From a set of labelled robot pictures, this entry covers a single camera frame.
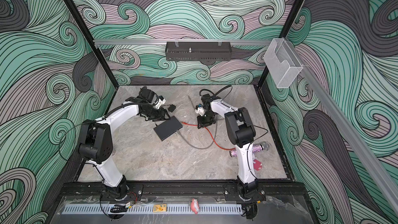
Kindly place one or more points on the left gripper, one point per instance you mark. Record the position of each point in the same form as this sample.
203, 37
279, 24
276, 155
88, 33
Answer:
161, 115

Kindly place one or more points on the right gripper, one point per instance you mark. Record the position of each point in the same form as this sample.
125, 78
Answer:
202, 123

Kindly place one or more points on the white slotted cable duct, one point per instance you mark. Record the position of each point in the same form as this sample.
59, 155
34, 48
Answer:
184, 209

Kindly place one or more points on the black wall-mounted tray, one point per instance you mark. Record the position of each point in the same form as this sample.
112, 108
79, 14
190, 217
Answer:
206, 52

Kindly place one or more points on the yellow label tag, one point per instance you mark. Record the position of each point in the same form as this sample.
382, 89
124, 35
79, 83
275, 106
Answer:
159, 208

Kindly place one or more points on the pink toy on duct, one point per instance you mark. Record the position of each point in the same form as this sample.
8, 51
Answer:
194, 206

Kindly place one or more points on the clear plastic wall bin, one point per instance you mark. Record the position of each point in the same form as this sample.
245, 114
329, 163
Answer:
282, 61

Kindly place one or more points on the white bunny pink figurine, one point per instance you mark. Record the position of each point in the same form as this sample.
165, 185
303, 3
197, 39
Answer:
257, 165

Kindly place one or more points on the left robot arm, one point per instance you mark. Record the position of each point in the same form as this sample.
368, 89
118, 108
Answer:
95, 141

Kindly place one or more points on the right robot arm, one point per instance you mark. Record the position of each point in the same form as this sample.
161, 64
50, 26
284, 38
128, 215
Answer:
241, 134

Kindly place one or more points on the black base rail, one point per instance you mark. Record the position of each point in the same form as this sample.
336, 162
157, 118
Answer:
228, 190

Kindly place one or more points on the black network switch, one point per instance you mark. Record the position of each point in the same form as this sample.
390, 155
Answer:
168, 128

